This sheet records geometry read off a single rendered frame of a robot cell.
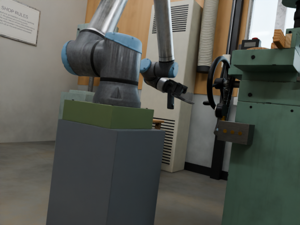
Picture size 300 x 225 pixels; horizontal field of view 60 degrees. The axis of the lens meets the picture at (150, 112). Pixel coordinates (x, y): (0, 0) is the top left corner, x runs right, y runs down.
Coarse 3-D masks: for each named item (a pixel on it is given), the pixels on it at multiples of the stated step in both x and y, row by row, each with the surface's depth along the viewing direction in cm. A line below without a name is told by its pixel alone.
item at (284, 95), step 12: (240, 84) 110; (252, 84) 107; (264, 84) 104; (276, 84) 101; (288, 84) 99; (240, 96) 109; (252, 96) 106; (264, 96) 104; (276, 96) 101; (288, 96) 98
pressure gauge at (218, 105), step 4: (220, 104) 108; (224, 104) 108; (216, 108) 108; (220, 108) 107; (224, 108) 109; (216, 112) 108; (220, 112) 107; (224, 112) 109; (216, 116) 109; (220, 116) 108; (224, 116) 108; (224, 120) 108
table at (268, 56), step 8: (280, 48) 91; (288, 48) 90; (240, 56) 99; (248, 56) 98; (256, 56) 96; (264, 56) 94; (272, 56) 92; (280, 56) 91; (288, 56) 89; (296, 56) 93; (240, 64) 99; (248, 64) 97; (256, 64) 96; (264, 64) 94; (272, 64) 92; (280, 64) 91; (288, 64) 89; (296, 64) 94; (232, 72) 122; (240, 72) 120
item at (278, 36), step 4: (276, 32) 84; (280, 32) 84; (276, 36) 84; (280, 36) 84; (284, 36) 89; (276, 40) 84; (280, 40) 85; (284, 40) 90; (276, 44) 87; (280, 44) 87
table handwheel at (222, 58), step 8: (216, 64) 128; (224, 64) 139; (208, 72) 127; (224, 72) 139; (208, 80) 126; (216, 80) 136; (224, 80) 136; (208, 88) 127; (216, 88) 138; (224, 88) 137; (208, 96) 129; (216, 104) 134
